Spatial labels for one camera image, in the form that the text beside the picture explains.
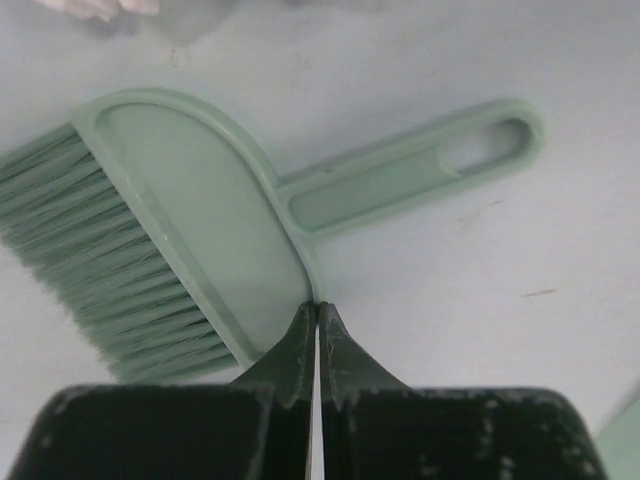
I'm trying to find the green hand brush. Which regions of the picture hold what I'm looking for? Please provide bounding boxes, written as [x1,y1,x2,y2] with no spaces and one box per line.
[1,88,544,383]

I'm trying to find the crumpled white paper scrap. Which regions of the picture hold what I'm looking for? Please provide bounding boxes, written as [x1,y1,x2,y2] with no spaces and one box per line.
[37,0,160,22]

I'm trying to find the green plastic dustpan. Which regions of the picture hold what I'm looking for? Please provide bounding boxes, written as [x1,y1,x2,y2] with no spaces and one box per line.
[597,386,639,480]

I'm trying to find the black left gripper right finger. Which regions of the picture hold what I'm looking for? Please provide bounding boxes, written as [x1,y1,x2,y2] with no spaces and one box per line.
[318,302,405,479]

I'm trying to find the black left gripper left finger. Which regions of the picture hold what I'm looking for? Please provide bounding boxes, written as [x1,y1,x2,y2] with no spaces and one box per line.
[230,303,316,479]

